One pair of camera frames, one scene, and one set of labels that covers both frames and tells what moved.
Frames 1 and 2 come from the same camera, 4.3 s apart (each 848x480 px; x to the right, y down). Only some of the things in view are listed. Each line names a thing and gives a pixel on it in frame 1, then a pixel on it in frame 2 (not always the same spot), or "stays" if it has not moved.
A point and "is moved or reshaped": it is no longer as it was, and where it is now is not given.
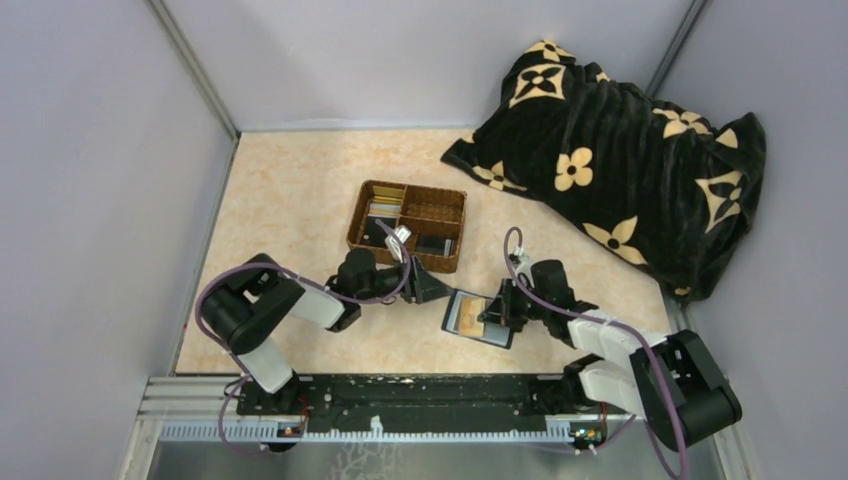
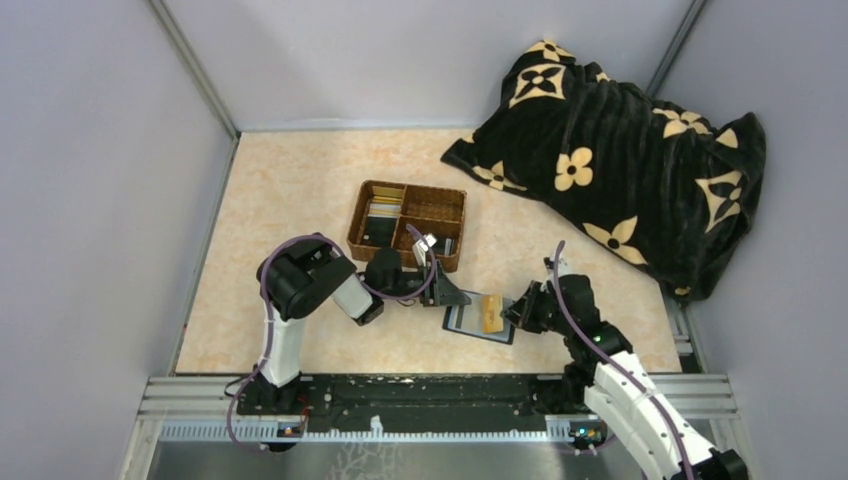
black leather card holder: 460,317 stays
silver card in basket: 385,206 stays
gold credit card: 470,309 is moved or reshaped
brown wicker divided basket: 436,218 stays
